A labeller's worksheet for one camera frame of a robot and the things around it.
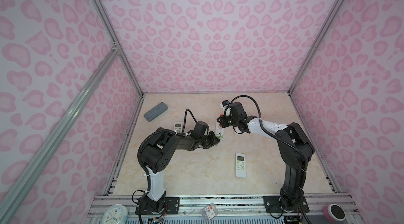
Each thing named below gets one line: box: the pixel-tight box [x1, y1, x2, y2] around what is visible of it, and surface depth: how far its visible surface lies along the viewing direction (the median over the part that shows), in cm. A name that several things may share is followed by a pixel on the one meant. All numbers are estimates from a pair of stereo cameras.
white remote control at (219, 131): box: [215, 121, 225, 140], surface depth 98 cm
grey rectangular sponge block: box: [143, 102, 168, 122], surface depth 109 cm
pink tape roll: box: [322, 204, 347, 222], surface depth 68 cm
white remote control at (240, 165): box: [235, 152, 247, 178], surface depth 86 cm
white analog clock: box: [101, 204, 128, 224], surface depth 70 cm
